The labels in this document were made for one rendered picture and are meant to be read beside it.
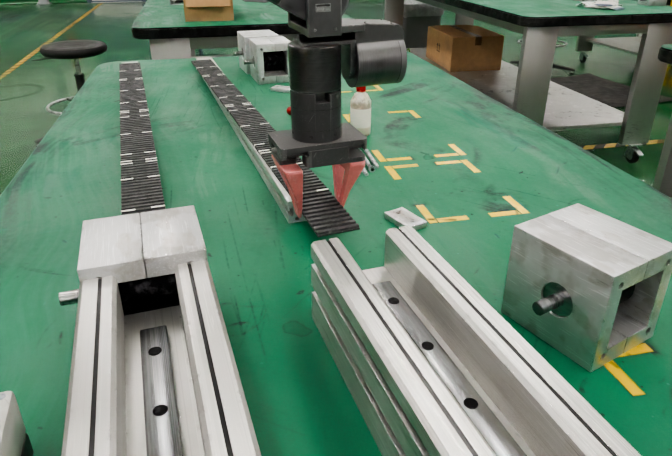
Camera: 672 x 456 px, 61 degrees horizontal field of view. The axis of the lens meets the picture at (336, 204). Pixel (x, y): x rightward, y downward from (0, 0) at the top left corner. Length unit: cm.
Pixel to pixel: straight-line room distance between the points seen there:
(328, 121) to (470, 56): 365
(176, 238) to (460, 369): 26
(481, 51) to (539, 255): 379
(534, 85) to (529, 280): 244
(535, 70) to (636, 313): 241
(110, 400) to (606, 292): 36
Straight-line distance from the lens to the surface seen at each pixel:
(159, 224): 53
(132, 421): 42
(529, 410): 38
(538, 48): 291
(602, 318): 51
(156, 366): 43
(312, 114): 62
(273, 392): 48
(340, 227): 64
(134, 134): 99
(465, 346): 43
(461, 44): 421
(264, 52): 144
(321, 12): 59
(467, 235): 71
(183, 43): 252
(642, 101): 333
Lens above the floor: 111
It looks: 26 degrees down
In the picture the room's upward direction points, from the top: straight up
